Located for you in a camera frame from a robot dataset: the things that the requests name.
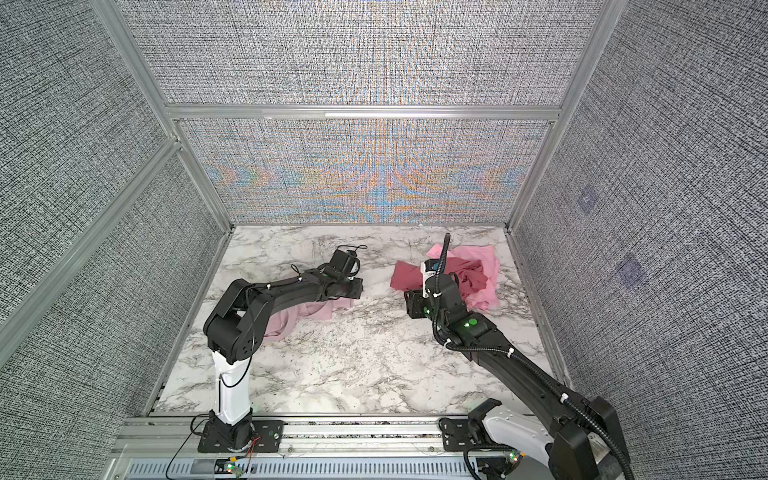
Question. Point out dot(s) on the bright pink cloth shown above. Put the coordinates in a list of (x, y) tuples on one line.
[(486, 299)]

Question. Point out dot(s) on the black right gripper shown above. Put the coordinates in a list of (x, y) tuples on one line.
[(413, 303)]

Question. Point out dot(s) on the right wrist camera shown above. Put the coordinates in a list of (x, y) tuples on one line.
[(428, 269)]

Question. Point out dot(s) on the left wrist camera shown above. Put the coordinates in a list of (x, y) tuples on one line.
[(345, 259)]

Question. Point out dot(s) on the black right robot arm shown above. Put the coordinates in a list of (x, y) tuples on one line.
[(583, 437)]

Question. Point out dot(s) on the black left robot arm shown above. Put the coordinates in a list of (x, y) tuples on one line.
[(237, 326)]

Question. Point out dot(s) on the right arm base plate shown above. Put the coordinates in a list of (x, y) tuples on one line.
[(462, 434)]

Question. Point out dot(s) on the aluminium front rail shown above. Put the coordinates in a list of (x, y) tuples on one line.
[(322, 446)]

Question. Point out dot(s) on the aluminium enclosure frame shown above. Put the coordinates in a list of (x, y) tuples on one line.
[(152, 151)]

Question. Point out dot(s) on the dark magenta cloth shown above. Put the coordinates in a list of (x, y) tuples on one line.
[(469, 273)]

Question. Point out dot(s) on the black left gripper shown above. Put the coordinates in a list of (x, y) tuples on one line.
[(358, 288)]

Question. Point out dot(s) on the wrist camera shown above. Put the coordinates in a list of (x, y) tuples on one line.
[(345, 259), (428, 269)]

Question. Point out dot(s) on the pale mauve cloth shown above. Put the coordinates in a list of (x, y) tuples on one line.
[(282, 323)]

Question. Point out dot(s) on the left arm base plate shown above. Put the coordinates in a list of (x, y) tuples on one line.
[(259, 436)]

